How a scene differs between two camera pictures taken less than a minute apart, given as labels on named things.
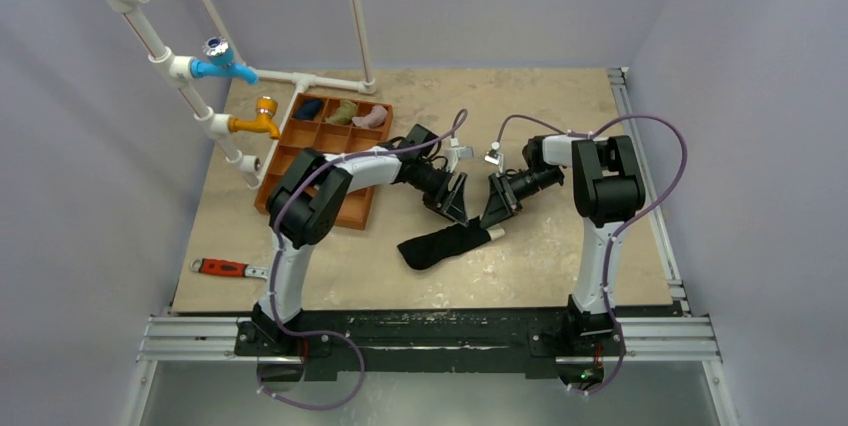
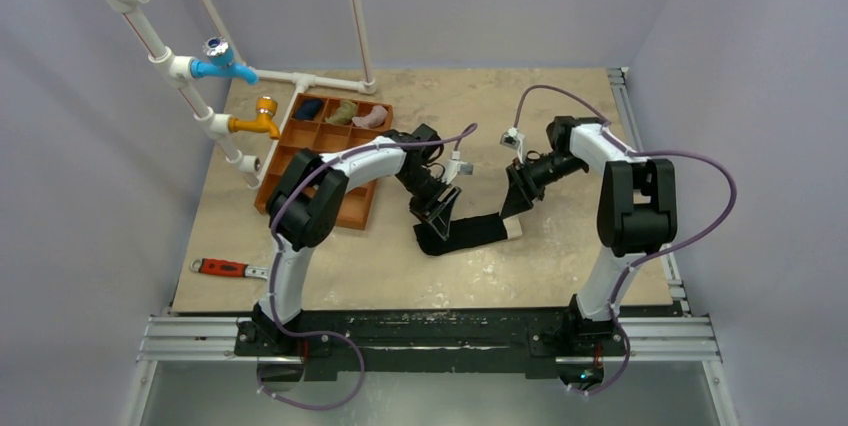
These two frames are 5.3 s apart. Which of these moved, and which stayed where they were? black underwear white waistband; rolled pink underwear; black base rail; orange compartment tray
Moved: black underwear white waistband
Stayed: orange compartment tray; rolled pink underwear; black base rail
